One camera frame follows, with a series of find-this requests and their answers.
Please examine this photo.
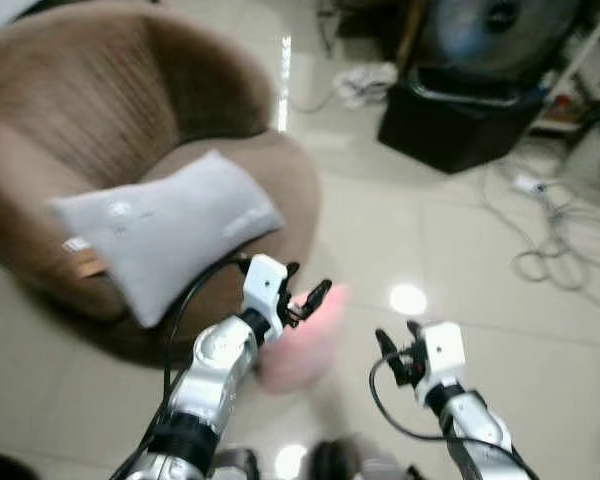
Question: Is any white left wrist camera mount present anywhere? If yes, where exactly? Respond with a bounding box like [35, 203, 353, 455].
[242, 254, 289, 336]

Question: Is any grey pillow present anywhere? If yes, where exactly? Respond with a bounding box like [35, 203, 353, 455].
[48, 150, 286, 329]

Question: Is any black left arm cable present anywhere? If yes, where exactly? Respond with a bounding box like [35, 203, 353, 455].
[162, 255, 251, 401]

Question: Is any silver left robot leg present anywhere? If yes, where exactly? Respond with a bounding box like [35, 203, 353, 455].
[210, 448, 261, 480]

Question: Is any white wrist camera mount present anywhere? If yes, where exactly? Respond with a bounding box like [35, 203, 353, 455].
[420, 321, 468, 391]
[242, 254, 289, 336]

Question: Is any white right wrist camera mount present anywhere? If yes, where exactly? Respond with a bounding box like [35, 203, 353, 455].
[420, 321, 468, 391]

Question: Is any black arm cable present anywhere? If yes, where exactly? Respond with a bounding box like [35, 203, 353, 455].
[162, 255, 251, 401]
[368, 355, 481, 441]

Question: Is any white power strip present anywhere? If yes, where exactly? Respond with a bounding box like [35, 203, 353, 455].
[512, 175, 546, 196]

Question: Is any white crumpled cloth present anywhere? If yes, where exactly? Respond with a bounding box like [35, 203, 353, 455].
[335, 62, 399, 109]

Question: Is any black box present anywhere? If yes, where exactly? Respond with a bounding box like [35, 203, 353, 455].
[377, 68, 546, 176]

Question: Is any white metal rack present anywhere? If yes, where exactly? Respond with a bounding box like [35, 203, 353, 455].
[540, 0, 600, 111]

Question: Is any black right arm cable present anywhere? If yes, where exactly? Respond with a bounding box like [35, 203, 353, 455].
[368, 355, 481, 441]

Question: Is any silver robot leg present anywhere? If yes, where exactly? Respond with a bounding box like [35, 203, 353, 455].
[210, 448, 261, 480]
[310, 438, 401, 480]

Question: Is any grey floor cable tangle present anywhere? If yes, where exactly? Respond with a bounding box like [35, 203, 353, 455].
[480, 160, 600, 291]

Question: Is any dark round fan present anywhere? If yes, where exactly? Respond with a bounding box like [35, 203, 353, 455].
[415, 0, 581, 86]

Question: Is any silver right robot leg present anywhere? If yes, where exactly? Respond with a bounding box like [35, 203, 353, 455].
[310, 438, 401, 480]

